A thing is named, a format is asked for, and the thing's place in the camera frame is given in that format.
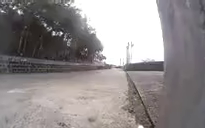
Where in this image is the group of utility poles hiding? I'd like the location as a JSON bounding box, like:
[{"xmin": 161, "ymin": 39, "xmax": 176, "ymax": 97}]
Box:
[{"xmin": 125, "ymin": 41, "xmax": 135, "ymax": 65}]

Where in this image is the grey asphalt road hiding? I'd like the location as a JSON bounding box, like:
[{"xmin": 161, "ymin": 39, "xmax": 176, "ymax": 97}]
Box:
[{"xmin": 0, "ymin": 68, "xmax": 154, "ymax": 128}]

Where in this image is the raised concrete side strip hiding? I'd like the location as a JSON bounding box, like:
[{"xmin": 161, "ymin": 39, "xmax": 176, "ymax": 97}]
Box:
[{"xmin": 125, "ymin": 70, "xmax": 165, "ymax": 128}]

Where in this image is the row of trees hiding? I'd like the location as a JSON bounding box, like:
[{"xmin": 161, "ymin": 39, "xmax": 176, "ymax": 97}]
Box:
[{"xmin": 0, "ymin": 0, "xmax": 107, "ymax": 65}]

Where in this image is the thick grey concrete pole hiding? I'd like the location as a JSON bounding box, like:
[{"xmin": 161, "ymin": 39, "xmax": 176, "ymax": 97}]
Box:
[{"xmin": 155, "ymin": 0, "xmax": 205, "ymax": 128}]

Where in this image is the long low grey wall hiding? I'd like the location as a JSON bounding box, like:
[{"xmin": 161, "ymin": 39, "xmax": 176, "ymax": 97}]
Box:
[{"xmin": 123, "ymin": 61, "xmax": 165, "ymax": 72}]

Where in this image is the block retaining wall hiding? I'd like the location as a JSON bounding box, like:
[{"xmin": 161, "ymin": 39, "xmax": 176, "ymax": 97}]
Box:
[{"xmin": 0, "ymin": 54, "xmax": 106, "ymax": 75}]

